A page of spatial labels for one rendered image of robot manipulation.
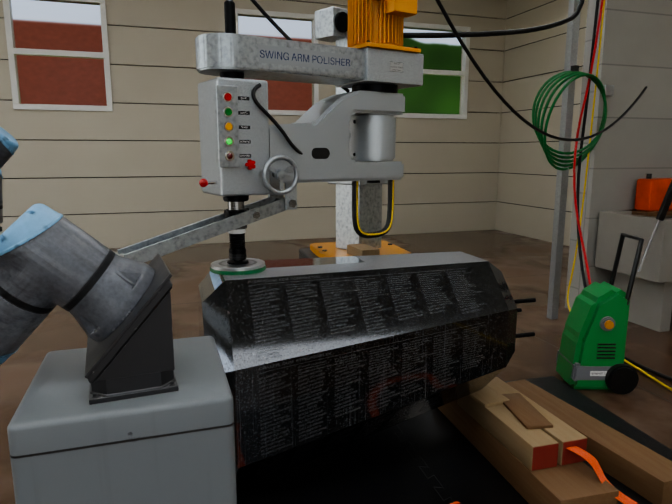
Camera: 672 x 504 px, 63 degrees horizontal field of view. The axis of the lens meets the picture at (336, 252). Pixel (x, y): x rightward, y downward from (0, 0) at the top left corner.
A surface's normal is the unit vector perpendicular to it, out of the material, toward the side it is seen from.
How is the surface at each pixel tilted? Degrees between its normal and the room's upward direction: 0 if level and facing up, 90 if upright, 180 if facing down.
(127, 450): 90
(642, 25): 90
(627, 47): 90
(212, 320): 59
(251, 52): 90
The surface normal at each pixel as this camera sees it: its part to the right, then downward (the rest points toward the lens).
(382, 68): 0.53, 0.15
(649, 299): -0.95, 0.05
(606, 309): -0.01, 0.18
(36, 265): 0.26, 0.31
